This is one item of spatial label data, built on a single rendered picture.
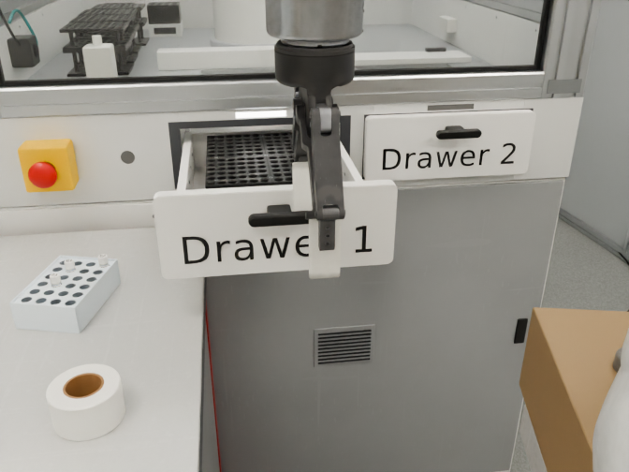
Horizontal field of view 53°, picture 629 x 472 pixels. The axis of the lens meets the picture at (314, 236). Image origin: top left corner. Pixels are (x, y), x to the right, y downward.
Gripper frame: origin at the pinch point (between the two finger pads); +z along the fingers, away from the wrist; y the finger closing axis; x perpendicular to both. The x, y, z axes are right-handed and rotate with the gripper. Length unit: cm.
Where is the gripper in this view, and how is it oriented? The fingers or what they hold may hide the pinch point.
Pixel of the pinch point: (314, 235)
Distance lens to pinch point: 66.9
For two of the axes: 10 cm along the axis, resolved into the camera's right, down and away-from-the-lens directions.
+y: -1.4, -4.4, 8.9
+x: -9.9, 0.6, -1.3
